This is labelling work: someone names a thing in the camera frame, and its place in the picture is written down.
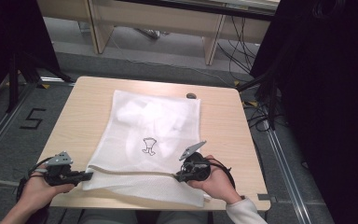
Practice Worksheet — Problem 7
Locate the black metal stand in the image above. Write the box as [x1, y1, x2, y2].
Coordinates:
[237, 69, 282, 131]
[5, 50, 76, 114]

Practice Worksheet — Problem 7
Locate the person's right hand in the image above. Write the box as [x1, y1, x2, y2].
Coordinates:
[187, 154, 244, 205]

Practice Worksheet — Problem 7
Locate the white garment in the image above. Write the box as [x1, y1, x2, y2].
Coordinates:
[116, 98, 194, 157]

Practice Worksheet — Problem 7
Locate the grey power strip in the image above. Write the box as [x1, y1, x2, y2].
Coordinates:
[133, 27, 171, 40]

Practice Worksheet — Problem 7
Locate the person's right leg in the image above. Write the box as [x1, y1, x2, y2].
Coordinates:
[156, 210, 214, 224]

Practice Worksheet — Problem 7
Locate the person's left hand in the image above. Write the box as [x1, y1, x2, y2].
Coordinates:
[17, 166, 76, 217]

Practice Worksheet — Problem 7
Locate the person's leg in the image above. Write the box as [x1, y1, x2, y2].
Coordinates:
[156, 210, 214, 224]
[76, 209, 138, 224]

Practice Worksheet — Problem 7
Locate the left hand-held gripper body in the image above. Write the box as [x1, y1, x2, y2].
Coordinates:
[36, 151, 76, 188]

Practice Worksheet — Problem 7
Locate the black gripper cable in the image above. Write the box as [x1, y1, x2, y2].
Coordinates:
[209, 158, 236, 189]
[15, 157, 56, 203]

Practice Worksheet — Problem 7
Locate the person's left leg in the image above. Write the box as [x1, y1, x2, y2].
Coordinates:
[76, 209, 138, 224]

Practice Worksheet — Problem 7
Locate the grey tape strip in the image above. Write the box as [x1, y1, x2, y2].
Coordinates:
[256, 192, 278, 203]

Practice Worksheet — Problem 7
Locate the black cable bundle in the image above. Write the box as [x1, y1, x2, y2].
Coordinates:
[216, 15, 262, 82]
[241, 98, 291, 133]

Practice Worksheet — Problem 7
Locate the metal floor rail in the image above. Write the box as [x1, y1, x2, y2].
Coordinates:
[0, 81, 40, 171]
[261, 119, 314, 224]

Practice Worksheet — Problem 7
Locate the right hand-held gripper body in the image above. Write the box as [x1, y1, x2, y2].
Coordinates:
[178, 140, 213, 183]

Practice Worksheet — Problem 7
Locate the white mesh laundry bag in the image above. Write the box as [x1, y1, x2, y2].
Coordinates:
[81, 89, 213, 209]

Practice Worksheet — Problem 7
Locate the black curtain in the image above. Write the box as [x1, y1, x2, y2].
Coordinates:
[249, 0, 358, 224]
[0, 0, 62, 110]

